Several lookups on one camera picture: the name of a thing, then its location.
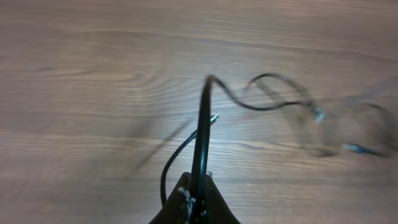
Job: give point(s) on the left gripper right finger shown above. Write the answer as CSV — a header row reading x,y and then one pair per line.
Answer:
x,y
217,211

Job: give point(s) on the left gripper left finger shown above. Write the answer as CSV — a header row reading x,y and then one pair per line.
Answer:
x,y
178,206

